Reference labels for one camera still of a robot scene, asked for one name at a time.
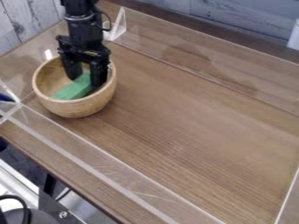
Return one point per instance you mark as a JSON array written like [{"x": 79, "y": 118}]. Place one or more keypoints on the white object at right edge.
[{"x": 294, "y": 38}]

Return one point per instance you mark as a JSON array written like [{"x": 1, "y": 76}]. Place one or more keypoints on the black table leg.
[{"x": 50, "y": 185}]

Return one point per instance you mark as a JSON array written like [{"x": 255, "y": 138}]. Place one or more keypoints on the grey metal bracket with screw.
[{"x": 58, "y": 212}]

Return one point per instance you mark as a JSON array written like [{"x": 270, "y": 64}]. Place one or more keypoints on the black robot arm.
[{"x": 78, "y": 7}]

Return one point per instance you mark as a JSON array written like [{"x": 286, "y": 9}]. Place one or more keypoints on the clear acrylic tray walls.
[{"x": 195, "y": 145}]

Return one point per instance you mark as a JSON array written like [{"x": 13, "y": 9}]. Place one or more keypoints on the brown wooden bowl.
[{"x": 50, "y": 78}]

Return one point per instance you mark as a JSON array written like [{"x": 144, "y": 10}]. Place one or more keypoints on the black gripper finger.
[
  {"x": 98, "y": 72},
  {"x": 71, "y": 65}
]

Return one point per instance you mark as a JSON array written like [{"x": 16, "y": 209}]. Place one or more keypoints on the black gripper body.
[{"x": 82, "y": 45}]

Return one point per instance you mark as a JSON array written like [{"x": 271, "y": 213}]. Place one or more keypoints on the green rectangular block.
[{"x": 78, "y": 89}]

